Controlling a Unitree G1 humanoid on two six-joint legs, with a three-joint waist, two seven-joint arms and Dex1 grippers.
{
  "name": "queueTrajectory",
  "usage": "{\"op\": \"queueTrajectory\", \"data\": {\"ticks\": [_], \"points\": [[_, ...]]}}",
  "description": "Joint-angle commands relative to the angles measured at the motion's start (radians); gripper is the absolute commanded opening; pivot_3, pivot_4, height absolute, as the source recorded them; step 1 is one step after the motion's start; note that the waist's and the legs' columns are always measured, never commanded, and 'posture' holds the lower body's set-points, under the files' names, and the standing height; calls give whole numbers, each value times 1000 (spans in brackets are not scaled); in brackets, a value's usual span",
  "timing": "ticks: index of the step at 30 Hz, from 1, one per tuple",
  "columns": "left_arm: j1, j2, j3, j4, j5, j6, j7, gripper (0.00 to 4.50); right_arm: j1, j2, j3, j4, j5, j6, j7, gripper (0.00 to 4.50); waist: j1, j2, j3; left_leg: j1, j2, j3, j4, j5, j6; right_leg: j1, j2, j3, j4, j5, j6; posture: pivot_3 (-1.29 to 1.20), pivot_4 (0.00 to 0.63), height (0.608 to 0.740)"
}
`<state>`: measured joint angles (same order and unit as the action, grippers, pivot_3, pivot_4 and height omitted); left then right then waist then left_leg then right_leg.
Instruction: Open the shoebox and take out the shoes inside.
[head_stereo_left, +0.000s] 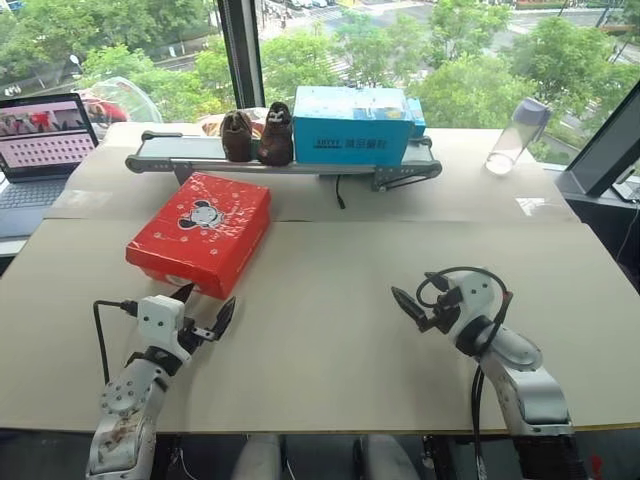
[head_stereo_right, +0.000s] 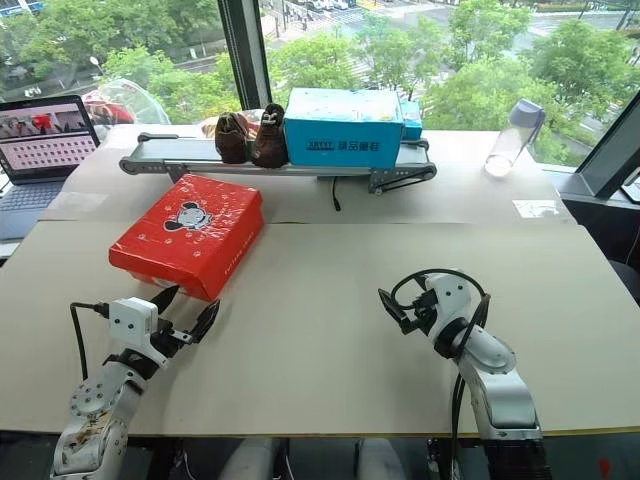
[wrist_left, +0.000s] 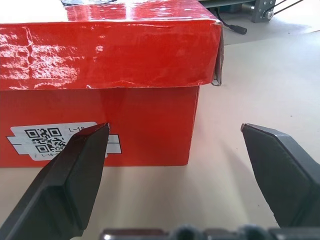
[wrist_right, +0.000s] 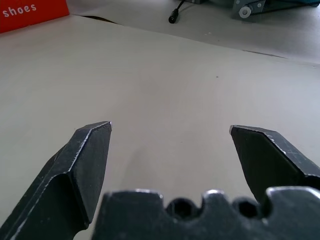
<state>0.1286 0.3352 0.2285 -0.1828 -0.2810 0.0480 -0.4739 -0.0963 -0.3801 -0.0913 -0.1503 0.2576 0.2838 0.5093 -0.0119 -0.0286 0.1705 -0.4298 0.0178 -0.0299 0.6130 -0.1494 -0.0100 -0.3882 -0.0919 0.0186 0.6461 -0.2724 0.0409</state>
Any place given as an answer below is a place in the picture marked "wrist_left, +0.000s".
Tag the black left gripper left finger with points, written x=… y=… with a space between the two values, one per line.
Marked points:
x=62 y=180

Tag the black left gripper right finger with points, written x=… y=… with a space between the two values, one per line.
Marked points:
x=282 y=170

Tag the red cardboard box with label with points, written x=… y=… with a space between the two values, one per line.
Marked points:
x=140 y=125

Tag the white QR code label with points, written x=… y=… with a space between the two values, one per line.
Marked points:
x=50 y=140

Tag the red shoe box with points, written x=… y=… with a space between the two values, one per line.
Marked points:
x=110 y=47

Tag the grey metal frame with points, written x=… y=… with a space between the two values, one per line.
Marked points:
x=260 y=10

